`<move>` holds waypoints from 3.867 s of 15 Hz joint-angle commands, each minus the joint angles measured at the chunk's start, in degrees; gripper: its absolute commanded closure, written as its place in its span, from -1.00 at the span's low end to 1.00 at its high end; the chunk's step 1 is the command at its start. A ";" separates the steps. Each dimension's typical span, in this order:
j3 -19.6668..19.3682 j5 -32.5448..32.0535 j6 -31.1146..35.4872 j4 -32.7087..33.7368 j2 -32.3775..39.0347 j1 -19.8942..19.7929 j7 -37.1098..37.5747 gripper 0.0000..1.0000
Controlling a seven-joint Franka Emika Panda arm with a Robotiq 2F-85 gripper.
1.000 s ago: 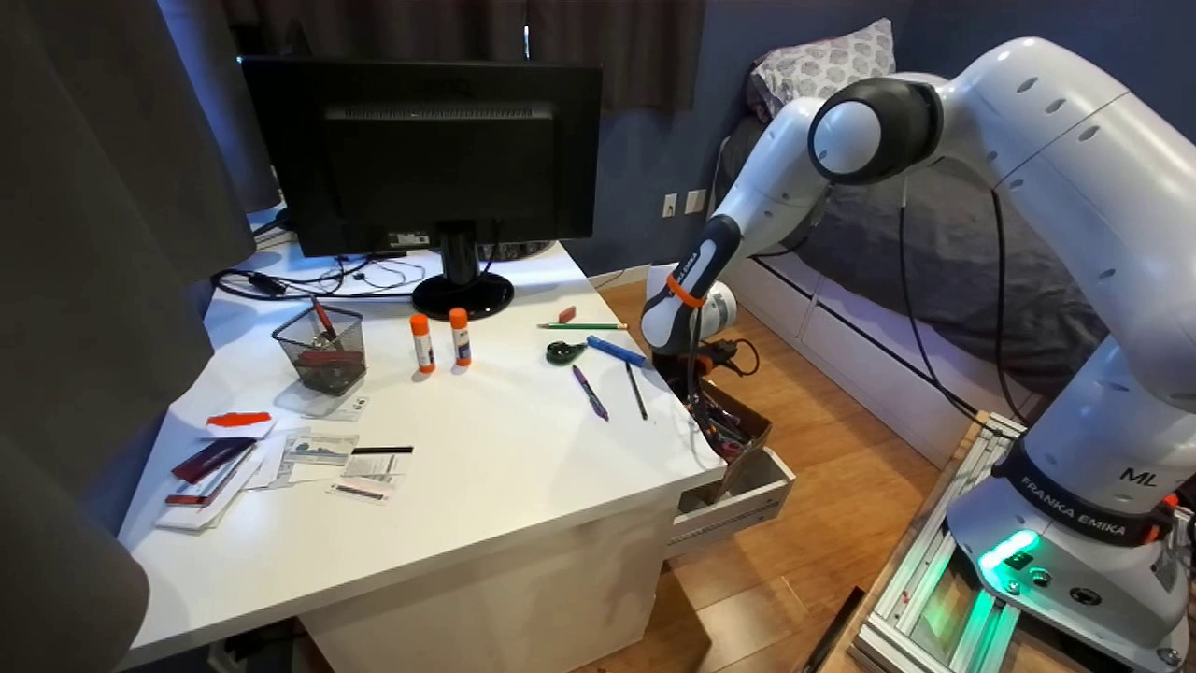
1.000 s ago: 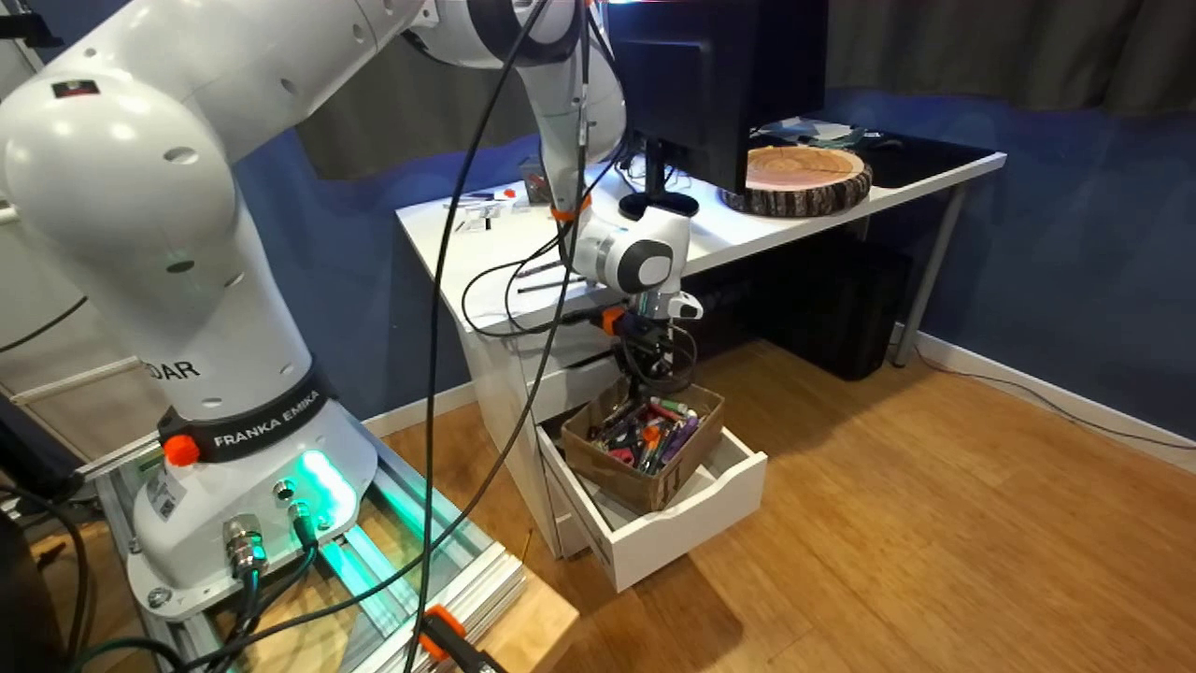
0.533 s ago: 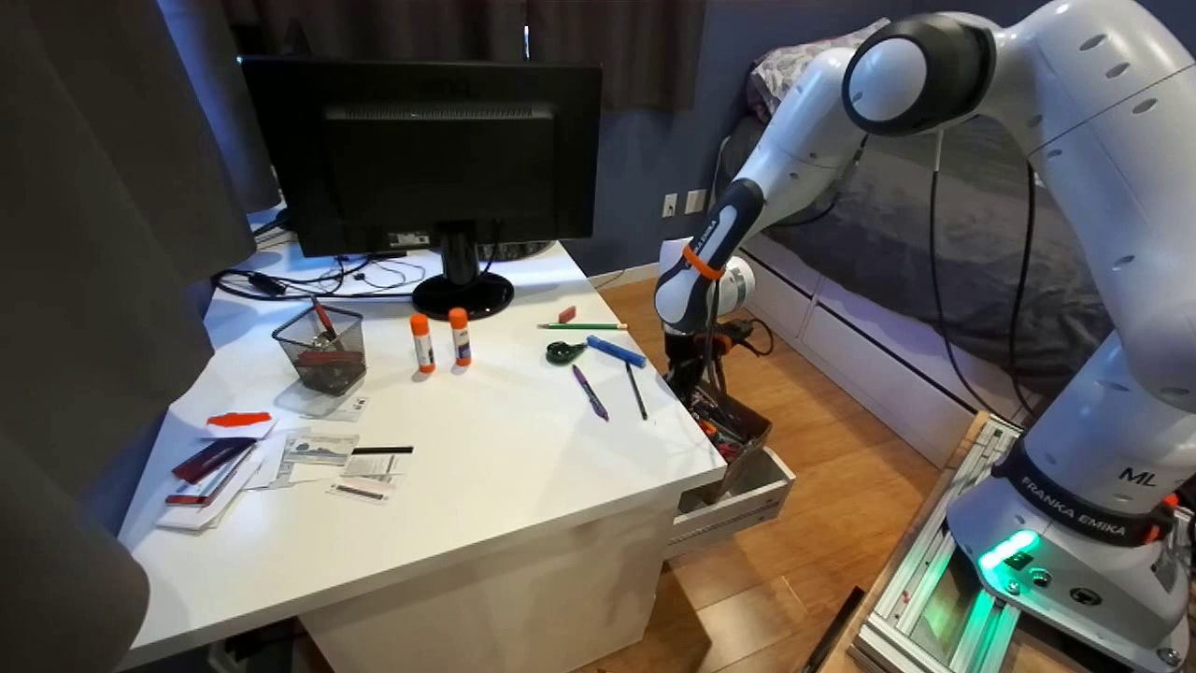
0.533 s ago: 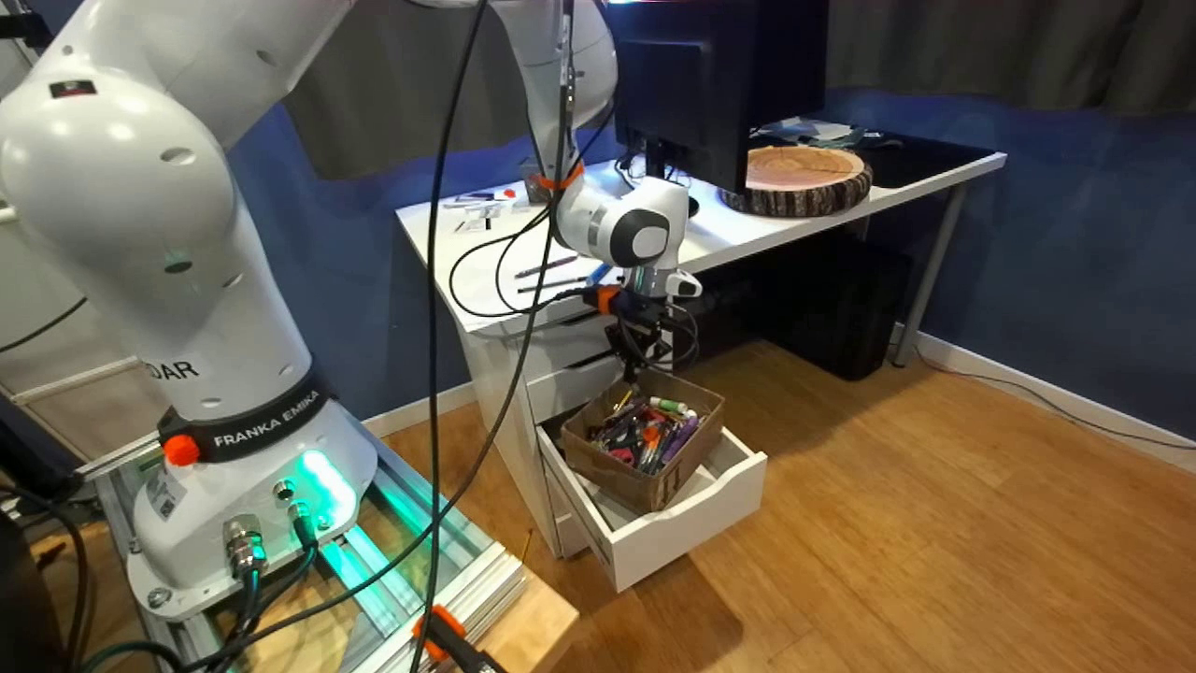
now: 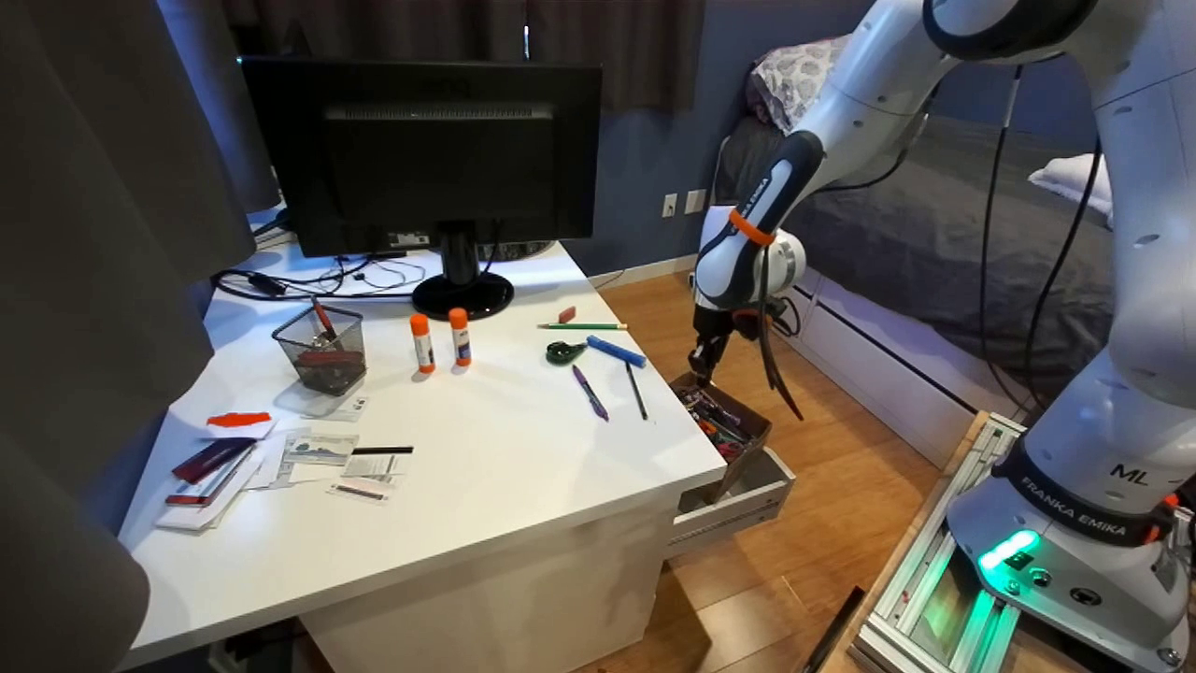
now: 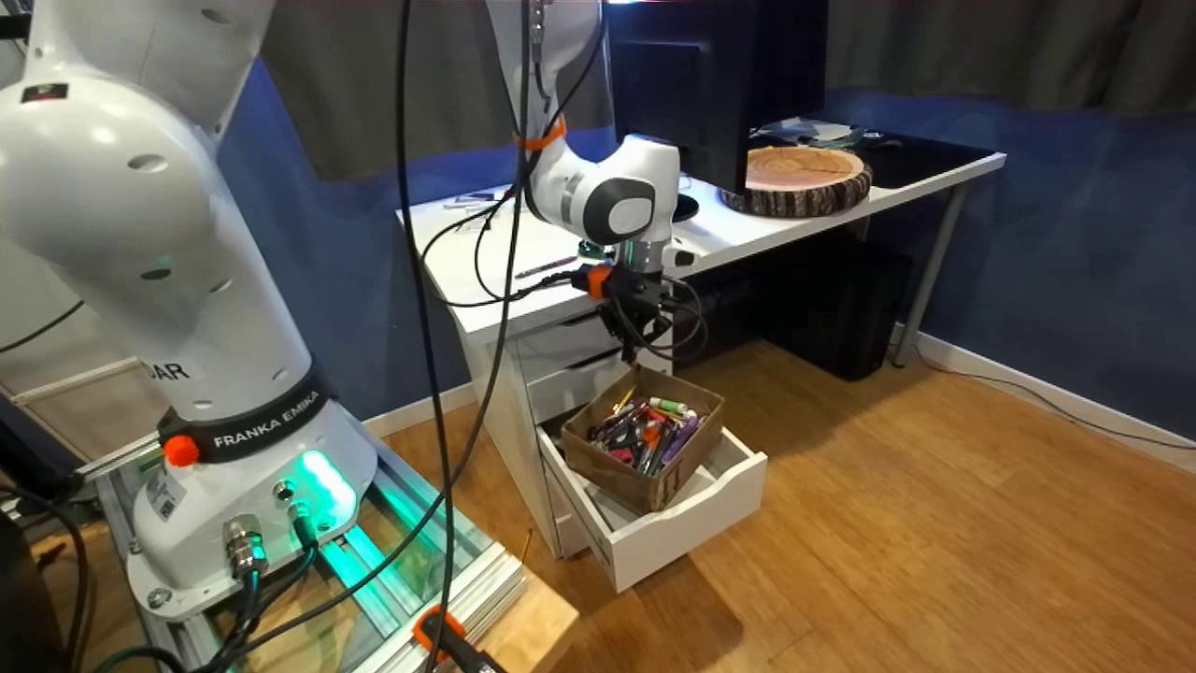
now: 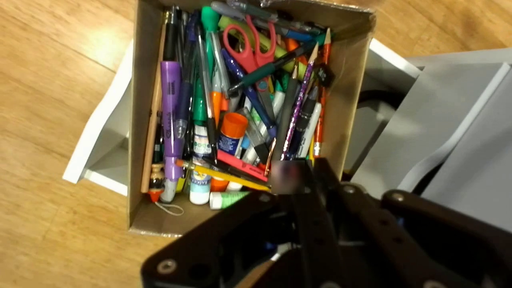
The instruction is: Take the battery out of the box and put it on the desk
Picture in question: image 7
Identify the white open drawer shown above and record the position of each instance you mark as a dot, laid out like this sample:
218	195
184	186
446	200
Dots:
104	160

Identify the red marker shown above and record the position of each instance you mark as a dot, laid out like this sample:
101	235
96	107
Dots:
240	165

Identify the dark green pen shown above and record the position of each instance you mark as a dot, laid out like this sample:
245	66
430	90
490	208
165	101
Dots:
266	67

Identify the purple highlighter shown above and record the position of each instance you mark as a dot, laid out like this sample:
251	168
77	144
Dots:
170	117

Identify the black binder clip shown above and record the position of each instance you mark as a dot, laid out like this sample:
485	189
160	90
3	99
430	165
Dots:
323	75

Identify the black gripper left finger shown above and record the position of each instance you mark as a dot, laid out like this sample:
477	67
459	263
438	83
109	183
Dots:
309	213

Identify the teal capped white marker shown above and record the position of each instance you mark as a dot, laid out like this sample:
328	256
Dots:
210	18

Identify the plain wooden pencil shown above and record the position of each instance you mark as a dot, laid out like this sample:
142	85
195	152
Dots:
152	122

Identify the light green marker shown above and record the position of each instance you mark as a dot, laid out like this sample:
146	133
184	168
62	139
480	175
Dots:
229	199

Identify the purple patterned pencil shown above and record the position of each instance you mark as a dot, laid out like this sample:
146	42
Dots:
294	114

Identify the orange lid glue jar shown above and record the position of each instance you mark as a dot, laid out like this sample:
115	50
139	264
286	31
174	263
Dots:
234	123

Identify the yellow pencil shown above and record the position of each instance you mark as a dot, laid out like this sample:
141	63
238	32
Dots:
234	179

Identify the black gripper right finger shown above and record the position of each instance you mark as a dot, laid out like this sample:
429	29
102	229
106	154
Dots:
373	229

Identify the orange pencil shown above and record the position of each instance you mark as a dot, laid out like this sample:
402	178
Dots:
326	50

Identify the brown cardboard box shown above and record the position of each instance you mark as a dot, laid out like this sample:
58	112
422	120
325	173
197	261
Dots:
142	64

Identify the small white bottle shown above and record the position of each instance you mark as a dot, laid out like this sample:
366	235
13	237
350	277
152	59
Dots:
200	189

